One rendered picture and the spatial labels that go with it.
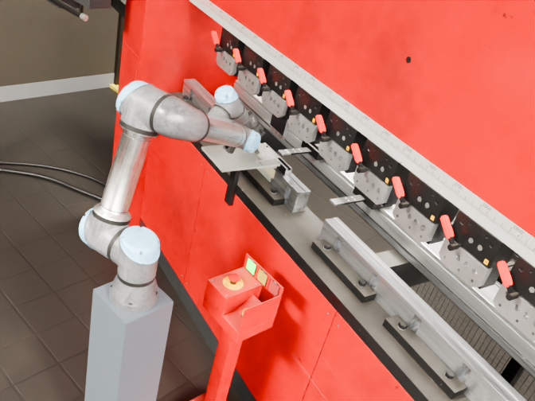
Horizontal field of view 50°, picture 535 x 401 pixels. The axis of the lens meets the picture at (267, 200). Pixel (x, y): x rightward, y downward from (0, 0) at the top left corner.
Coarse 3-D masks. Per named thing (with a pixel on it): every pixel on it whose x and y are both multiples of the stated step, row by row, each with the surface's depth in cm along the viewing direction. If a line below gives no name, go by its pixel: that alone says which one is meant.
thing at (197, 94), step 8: (184, 80) 287; (192, 80) 288; (184, 88) 288; (192, 88) 281; (200, 88) 282; (192, 96) 285; (200, 96) 275; (208, 96) 276; (200, 104) 276; (208, 104) 269
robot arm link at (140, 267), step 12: (132, 228) 171; (144, 228) 173; (120, 240) 167; (132, 240) 167; (144, 240) 169; (156, 240) 170; (108, 252) 170; (120, 252) 168; (132, 252) 165; (144, 252) 166; (156, 252) 169; (120, 264) 170; (132, 264) 167; (144, 264) 168; (156, 264) 173; (120, 276) 172; (132, 276) 169; (144, 276) 170
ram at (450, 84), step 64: (192, 0) 268; (256, 0) 223; (320, 0) 192; (384, 0) 168; (448, 0) 150; (512, 0) 135; (320, 64) 196; (384, 64) 171; (448, 64) 152; (512, 64) 137; (384, 128) 175; (448, 128) 155; (512, 128) 139; (448, 192) 157; (512, 192) 141
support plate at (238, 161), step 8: (208, 152) 222; (216, 152) 224; (224, 152) 225; (240, 152) 228; (216, 160) 218; (224, 160) 220; (232, 160) 221; (240, 160) 223; (248, 160) 224; (272, 160) 228; (224, 168) 215; (232, 168) 216; (240, 168) 218; (248, 168) 220; (256, 168) 222
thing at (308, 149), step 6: (306, 144) 245; (312, 144) 243; (318, 144) 242; (282, 150) 236; (288, 150) 238; (294, 150) 239; (300, 150) 240; (306, 150) 241; (312, 150) 241; (318, 150) 240; (312, 156) 242; (318, 156) 239
